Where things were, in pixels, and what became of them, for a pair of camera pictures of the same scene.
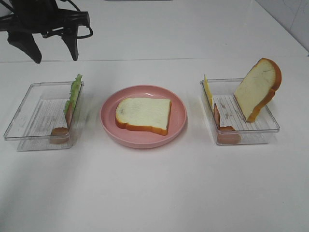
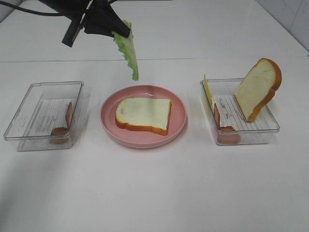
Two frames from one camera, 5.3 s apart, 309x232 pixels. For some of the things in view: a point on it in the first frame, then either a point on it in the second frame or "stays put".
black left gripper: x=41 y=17 → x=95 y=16
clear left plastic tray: x=40 y=123 stays put
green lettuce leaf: x=75 y=88 → x=126 y=45
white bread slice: x=146 y=114 stays put
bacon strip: x=61 y=135 stays put
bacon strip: x=226 y=135 stays put
